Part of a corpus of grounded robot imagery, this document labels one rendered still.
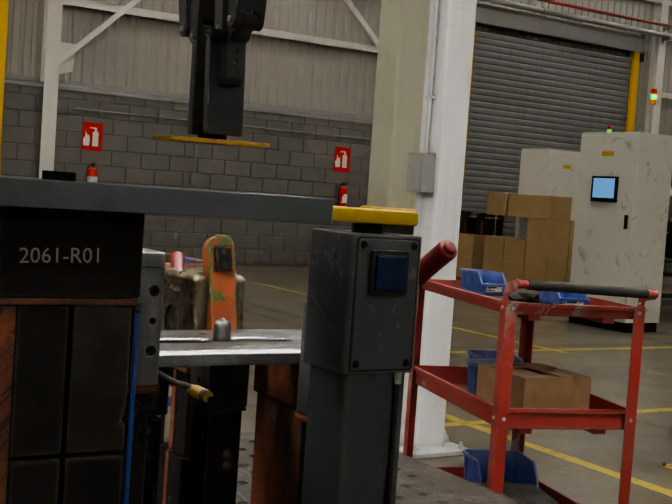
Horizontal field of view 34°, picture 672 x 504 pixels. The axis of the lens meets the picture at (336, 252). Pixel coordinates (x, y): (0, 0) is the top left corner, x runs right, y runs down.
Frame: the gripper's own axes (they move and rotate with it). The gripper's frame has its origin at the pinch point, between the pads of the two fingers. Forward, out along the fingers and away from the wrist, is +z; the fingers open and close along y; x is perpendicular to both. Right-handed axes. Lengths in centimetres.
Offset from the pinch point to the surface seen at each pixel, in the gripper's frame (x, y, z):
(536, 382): -189, 151, 58
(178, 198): 5.9, -6.5, 8.3
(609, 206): -812, 679, 3
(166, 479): -22, 51, 45
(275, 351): -20.9, 23.6, 24.1
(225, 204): 2.4, -6.7, 8.5
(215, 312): -25, 45, 23
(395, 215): -14.8, -3.5, 8.8
